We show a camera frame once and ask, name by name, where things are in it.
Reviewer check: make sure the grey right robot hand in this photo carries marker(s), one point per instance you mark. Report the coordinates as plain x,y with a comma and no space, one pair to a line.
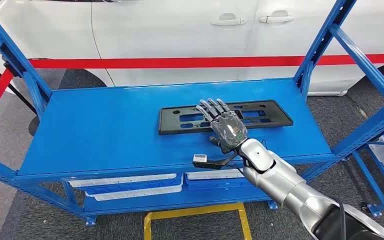
226,130

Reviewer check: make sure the black plastic plate frame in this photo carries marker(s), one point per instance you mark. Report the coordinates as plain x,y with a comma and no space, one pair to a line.
178,127

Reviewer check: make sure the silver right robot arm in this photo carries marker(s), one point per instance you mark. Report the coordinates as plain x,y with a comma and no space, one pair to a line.
288,185

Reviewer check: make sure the blue metal shelf rack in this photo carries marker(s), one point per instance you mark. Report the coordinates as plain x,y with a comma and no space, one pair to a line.
371,180
112,132

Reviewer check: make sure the white car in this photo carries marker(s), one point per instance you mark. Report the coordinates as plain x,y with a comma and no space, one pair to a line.
178,33

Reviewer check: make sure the thin black barrier pole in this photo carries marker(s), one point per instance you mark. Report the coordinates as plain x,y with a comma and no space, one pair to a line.
33,127

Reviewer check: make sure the black camera bracket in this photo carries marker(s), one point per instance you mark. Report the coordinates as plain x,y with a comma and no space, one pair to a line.
216,164

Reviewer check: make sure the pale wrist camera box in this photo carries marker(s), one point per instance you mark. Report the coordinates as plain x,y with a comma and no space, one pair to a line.
200,158

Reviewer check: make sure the black belt post head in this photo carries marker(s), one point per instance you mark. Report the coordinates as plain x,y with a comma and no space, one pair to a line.
8,65

